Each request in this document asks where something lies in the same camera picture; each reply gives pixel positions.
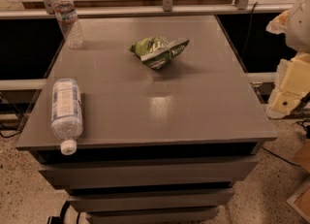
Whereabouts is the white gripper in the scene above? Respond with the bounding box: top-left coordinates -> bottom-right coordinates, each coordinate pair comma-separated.
265,52 -> 310,119

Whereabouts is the green jalapeno chip bag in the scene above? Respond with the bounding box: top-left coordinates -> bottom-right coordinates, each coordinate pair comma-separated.
130,37 -> 190,70

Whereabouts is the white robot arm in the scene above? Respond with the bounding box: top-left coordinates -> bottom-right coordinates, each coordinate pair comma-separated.
265,0 -> 310,118

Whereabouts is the lying white-capped water bottle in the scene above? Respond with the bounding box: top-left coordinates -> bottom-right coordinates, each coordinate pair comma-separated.
51,78 -> 83,155

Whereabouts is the upright clear water bottle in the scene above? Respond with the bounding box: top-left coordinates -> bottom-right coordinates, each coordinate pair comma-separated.
52,0 -> 84,48

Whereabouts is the cardboard box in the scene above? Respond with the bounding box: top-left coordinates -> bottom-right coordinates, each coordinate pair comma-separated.
287,143 -> 310,223

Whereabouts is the grey drawer cabinet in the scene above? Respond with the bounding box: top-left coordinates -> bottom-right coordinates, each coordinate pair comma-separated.
16,16 -> 277,224

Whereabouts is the black cable on floor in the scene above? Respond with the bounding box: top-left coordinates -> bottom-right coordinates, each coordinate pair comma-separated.
261,145 -> 302,168

